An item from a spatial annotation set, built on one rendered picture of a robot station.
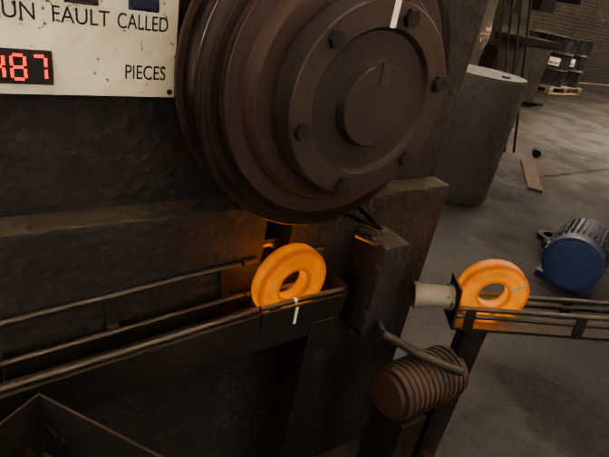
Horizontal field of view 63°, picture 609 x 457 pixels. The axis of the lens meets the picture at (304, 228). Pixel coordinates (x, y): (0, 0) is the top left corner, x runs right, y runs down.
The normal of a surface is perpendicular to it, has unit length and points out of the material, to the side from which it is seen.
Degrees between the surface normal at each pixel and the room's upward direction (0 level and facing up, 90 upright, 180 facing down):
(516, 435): 0
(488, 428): 0
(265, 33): 69
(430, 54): 90
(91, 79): 90
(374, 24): 90
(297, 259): 90
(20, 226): 0
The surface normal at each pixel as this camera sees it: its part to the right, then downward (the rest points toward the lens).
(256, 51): -0.41, 0.07
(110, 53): 0.54, 0.47
